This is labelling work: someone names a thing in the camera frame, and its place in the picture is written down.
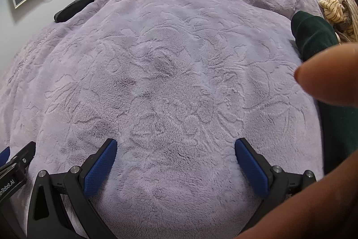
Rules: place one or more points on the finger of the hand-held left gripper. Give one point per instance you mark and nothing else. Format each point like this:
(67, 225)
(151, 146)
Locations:
(4, 155)
(25, 156)

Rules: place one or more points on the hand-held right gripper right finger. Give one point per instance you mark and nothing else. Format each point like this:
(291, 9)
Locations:
(250, 167)

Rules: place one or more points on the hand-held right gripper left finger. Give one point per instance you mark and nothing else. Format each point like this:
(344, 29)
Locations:
(100, 169)

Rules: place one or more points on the dark green beaded sweater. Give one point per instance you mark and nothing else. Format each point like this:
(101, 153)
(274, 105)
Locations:
(316, 31)

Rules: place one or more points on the person's right hand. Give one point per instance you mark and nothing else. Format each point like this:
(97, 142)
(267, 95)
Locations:
(332, 76)

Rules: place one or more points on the purple embossed blanket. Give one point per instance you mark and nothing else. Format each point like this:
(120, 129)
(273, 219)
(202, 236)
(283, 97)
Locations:
(167, 73)

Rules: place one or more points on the black cushion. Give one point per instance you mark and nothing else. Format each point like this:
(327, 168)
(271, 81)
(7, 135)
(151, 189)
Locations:
(78, 5)

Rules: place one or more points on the beige striped garment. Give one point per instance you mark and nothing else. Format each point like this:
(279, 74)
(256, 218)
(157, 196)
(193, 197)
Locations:
(335, 8)

